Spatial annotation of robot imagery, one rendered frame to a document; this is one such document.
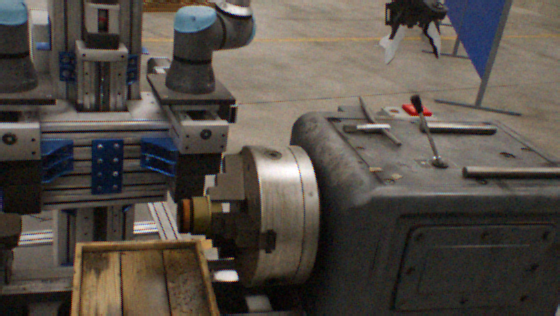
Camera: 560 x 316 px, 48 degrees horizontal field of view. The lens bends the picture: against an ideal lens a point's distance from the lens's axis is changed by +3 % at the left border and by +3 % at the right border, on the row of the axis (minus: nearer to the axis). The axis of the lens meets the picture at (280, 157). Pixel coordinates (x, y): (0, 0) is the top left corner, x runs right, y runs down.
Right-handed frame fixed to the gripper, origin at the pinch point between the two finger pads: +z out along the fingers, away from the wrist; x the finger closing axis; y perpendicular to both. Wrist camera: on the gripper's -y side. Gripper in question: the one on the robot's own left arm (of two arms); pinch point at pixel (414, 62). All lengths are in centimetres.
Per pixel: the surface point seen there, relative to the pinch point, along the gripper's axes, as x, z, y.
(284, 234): 43, 30, -15
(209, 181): -23, 95, 231
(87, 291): 79, 45, 12
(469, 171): 5.2, 20.0, -25.2
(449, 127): -8.1, 16.3, -3.6
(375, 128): 12.1, 14.2, -1.6
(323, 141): 25.6, 15.6, -0.6
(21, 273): 91, 43, 27
